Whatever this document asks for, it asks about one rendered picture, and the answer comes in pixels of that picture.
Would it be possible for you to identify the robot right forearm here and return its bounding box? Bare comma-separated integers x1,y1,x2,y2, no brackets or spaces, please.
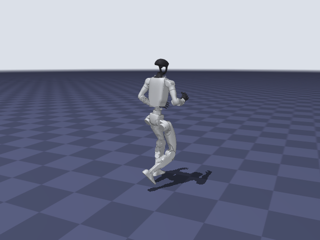
177,98,185,106

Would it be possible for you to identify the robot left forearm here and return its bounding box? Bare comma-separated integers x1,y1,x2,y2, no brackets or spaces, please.
142,97,155,108

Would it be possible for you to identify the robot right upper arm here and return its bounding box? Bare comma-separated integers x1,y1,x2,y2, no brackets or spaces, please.
165,79,179,106

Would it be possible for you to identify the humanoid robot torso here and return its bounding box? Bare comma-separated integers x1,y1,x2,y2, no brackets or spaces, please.
148,75,169,126

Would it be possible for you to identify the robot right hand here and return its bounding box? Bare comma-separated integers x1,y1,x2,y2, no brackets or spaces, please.
180,92,189,101

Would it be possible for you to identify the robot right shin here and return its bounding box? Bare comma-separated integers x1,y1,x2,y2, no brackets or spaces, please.
149,150,176,175

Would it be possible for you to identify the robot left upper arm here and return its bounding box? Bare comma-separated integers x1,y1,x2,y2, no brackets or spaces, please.
138,78,151,101

